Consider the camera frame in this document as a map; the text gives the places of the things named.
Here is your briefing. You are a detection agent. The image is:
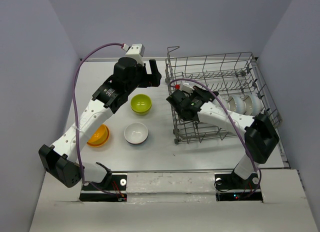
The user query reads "white bowl red rim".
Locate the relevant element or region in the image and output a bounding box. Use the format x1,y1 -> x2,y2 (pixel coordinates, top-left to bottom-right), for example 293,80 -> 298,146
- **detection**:
123,122 -> 149,145

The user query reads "grey wire dish rack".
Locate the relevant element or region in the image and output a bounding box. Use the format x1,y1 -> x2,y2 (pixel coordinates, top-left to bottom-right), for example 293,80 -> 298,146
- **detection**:
164,46 -> 283,144

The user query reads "white bowl stack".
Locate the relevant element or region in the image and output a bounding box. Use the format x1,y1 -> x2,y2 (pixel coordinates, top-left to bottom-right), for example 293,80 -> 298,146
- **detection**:
212,96 -> 221,107

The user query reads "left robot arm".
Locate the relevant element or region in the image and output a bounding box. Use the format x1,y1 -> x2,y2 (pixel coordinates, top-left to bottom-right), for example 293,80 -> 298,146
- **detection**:
38,57 -> 162,190

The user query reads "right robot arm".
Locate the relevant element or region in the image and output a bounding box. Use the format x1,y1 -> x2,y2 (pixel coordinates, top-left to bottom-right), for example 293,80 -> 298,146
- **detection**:
166,86 -> 280,190

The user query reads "green bowl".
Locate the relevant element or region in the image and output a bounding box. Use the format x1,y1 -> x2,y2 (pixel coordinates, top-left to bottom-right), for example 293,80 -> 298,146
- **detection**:
130,94 -> 153,116

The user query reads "orange bowl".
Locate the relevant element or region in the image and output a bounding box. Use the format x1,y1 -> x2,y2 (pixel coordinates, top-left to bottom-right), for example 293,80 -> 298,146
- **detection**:
87,124 -> 110,147

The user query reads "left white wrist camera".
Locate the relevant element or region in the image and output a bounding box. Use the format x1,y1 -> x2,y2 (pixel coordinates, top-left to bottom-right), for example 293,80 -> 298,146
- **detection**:
121,43 -> 145,65

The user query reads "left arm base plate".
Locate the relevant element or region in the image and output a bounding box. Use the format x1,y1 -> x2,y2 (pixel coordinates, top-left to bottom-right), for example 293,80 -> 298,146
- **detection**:
79,173 -> 128,203

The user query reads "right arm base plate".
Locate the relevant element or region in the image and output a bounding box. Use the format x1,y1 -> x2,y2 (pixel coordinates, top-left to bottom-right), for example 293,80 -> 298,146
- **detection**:
213,173 -> 263,202

